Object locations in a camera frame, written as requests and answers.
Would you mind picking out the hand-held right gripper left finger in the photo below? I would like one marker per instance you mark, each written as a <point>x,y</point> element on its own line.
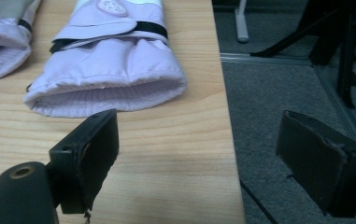
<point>85,161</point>

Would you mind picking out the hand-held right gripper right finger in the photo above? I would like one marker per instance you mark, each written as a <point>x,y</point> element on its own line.
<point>319,161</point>

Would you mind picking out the black floor stand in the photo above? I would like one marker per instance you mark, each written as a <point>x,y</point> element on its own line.
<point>344,62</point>

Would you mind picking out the metal floor strip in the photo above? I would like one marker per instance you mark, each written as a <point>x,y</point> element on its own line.
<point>266,58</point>

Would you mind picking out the white metal stand frame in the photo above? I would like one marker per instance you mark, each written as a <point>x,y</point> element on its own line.
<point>242,28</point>

